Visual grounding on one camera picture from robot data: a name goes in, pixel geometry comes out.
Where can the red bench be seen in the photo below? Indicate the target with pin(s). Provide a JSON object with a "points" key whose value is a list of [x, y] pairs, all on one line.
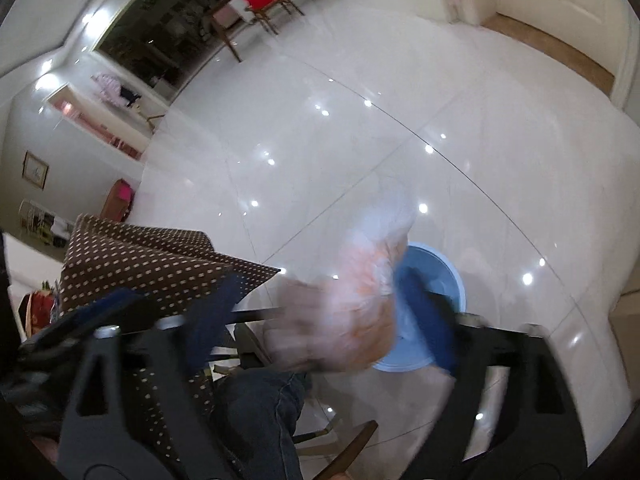
{"points": [[117, 200]]}

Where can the blue plastic waste bin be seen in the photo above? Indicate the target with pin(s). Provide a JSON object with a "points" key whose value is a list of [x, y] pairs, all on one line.
{"points": [[445, 280]]}

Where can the white storage rack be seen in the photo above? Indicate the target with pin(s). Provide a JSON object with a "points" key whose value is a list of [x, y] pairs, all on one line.
{"points": [[45, 225]]}

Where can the person's leg in jeans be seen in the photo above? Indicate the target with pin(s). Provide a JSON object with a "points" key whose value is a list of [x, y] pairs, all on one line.
{"points": [[260, 410]]}

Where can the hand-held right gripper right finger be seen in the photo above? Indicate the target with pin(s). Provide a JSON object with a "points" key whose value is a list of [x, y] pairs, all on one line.
{"points": [[425, 310]]}

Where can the wooden chair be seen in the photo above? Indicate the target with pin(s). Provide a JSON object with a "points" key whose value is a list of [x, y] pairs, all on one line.
{"points": [[350, 447]]}

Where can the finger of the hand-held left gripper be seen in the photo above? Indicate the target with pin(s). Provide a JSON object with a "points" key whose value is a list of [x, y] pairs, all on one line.
{"points": [[100, 310]]}

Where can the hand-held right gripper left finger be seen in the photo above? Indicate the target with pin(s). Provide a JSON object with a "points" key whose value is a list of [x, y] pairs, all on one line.
{"points": [[216, 310]]}

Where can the brown dotted tablecloth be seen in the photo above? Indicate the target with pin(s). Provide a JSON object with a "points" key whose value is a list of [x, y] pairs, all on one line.
{"points": [[140, 260]]}

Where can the dark wooden dining table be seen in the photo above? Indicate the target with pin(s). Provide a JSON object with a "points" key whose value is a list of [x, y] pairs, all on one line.
{"points": [[225, 15]]}

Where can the hanging pink clothes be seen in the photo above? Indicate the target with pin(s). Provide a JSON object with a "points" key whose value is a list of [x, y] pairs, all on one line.
{"points": [[112, 87]]}

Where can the framed wall picture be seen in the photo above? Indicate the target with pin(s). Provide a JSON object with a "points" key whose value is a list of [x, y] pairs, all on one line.
{"points": [[35, 170]]}

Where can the white door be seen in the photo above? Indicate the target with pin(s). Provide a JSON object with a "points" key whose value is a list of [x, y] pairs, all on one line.
{"points": [[555, 0]]}

